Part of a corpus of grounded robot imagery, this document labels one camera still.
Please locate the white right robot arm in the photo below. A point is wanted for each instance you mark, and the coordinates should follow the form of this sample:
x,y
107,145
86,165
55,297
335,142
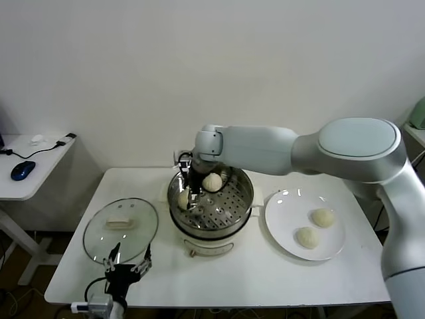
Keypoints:
x,y
358,146

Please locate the small white crumpled object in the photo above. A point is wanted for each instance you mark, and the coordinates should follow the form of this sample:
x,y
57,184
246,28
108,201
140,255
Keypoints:
x,y
38,140

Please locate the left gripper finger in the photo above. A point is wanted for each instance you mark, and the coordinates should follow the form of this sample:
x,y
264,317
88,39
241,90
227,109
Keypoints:
x,y
111,262
144,264

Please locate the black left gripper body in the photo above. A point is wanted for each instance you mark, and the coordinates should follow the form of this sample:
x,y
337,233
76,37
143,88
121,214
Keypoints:
x,y
121,277

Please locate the round glass pot lid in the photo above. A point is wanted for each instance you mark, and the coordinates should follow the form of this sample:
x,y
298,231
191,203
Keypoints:
x,y
121,232

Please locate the black and white adapter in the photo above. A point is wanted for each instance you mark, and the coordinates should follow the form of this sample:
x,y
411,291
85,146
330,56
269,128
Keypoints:
x,y
66,139

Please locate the mint green appliance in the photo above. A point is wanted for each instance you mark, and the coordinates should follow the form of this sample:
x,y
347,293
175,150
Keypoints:
x,y
417,114

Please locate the round white plate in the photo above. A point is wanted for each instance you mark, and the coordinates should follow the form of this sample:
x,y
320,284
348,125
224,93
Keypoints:
x,y
282,219

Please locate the blue computer mouse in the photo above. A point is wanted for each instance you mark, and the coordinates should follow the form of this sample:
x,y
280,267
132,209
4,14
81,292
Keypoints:
x,y
22,171

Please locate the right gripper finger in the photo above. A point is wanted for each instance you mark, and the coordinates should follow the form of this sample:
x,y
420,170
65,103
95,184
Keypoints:
x,y
191,199
199,196

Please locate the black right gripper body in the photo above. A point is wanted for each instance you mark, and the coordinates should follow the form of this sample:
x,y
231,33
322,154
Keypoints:
x,y
197,172

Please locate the perforated steel steamer basket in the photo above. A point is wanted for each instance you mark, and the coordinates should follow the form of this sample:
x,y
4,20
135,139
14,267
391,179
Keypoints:
x,y
232,199

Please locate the white steamed baozi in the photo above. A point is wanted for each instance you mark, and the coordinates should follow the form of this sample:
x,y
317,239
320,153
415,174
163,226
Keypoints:
x,y
307,237
322,217
183,200
212,182

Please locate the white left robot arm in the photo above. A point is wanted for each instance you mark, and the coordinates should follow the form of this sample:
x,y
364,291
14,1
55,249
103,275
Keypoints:
x,y
118,307

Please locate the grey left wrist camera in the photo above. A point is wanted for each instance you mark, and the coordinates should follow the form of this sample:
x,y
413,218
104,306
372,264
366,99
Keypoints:
x,y
99,297

